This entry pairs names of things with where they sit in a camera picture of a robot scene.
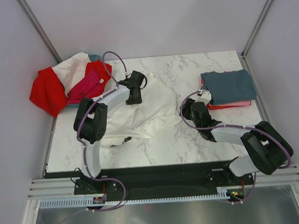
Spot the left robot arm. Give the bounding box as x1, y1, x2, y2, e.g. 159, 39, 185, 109
73, 71, 147, 193

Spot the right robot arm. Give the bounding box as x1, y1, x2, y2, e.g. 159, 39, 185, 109
180, 98, 294, 185

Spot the folded red-orange t-shirt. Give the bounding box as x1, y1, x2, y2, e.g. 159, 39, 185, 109
201, 77, 254, 110

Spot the magenta t-shirt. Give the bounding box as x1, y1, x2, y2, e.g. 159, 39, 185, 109
67, 70, 110, 105

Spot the folded grey-blue t-shirt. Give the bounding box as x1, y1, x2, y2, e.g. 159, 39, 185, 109
201, 69, 257, 105

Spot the teal laundry basket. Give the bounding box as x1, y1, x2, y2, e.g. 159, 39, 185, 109
68, 54, 108, 106

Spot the folded pink t-shirt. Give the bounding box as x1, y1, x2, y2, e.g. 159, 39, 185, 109
219, 100, 251, 108

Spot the red t-shirt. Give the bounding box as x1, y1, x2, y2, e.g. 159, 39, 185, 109
29, 64, 112, 117

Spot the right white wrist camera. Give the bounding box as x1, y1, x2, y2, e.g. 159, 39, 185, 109
196, 89, 212, 106

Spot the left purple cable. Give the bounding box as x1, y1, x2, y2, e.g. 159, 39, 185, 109
69, 50, 136, 224

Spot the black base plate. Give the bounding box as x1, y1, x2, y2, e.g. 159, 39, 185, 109
45, 161, 253, 200

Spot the left aluminium frame post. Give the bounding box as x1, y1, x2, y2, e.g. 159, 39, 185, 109
16, 0, 62, 64

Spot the aluminium frame post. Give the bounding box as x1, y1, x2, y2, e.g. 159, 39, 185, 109
16, 0, 62, 64
240, 0, 275, 60

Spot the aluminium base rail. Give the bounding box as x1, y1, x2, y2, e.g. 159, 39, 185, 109
28, 165, 299, 200

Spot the right aluminium frame post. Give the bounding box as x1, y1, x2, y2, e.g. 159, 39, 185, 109
240, 0, 275, 60

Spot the white slotted cable duct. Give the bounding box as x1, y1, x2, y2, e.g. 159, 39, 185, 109
39, 184, 249, 211

